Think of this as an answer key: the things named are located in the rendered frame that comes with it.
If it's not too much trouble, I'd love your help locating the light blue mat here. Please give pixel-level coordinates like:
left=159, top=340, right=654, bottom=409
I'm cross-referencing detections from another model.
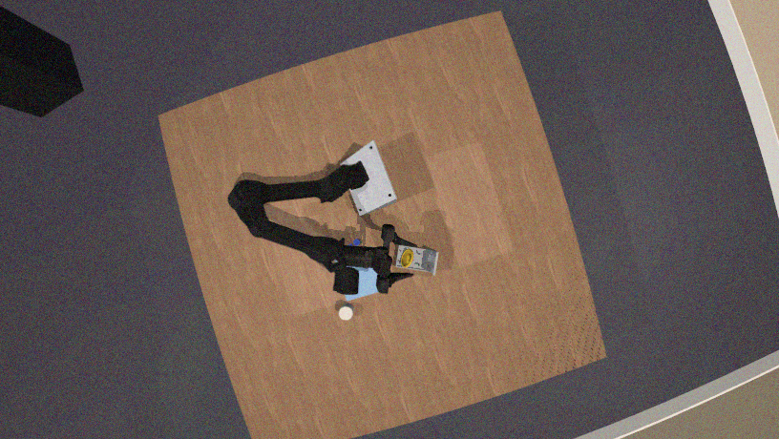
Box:
left=346, top=267, right=378, bottom=301

